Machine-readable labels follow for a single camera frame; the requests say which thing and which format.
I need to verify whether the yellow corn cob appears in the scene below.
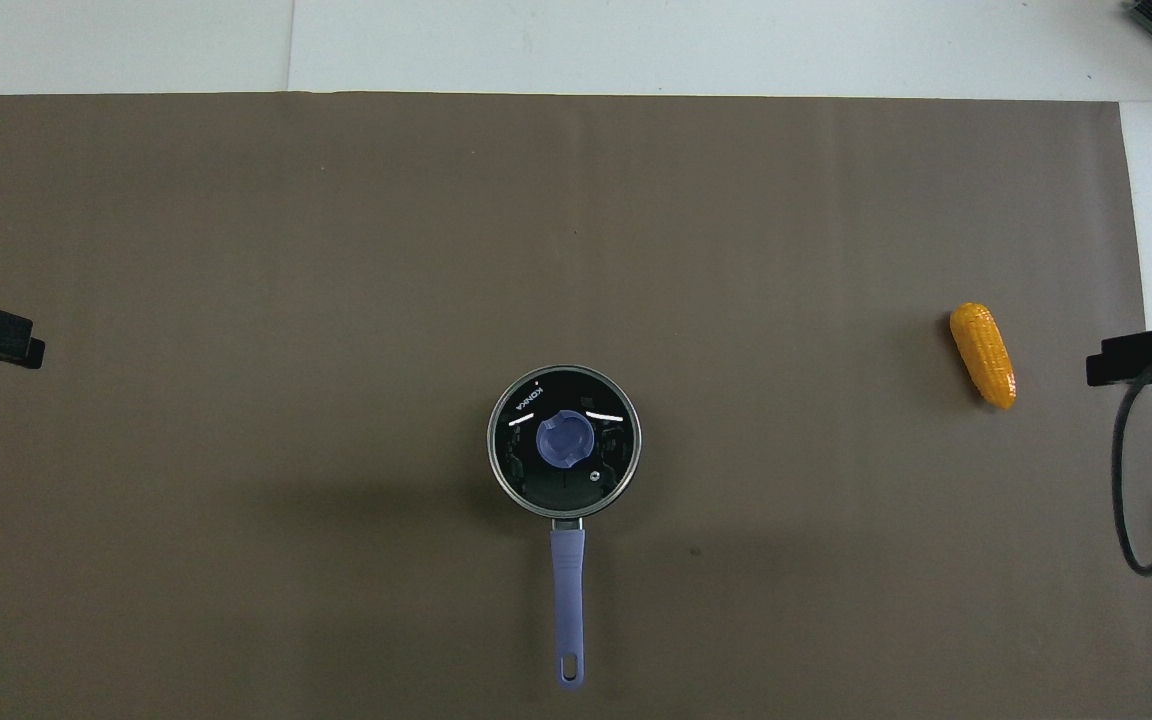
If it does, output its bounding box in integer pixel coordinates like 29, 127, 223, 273
949, 302, 1018, 411

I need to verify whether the glass lid purple knob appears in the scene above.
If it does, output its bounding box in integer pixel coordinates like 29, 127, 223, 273
488, 366, 642, 521

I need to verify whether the brown table mat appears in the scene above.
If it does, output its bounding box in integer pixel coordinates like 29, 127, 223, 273
0, 92, 1152, 720

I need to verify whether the black pot purple handle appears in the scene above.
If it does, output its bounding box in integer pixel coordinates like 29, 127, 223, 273
486, 364, 643, 693

